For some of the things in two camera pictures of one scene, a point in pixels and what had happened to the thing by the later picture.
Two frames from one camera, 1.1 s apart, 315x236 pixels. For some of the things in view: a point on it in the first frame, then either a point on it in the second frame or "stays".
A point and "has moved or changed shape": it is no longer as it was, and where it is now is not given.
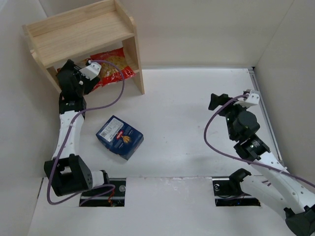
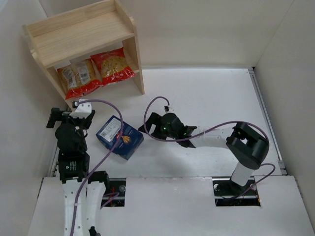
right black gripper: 228,104 -> 155,123
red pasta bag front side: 114,66 stays
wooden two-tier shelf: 73,35 stays
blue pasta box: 120,136 stays
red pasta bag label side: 107,59 has moved or changed shape
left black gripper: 74,74 -> 68,117
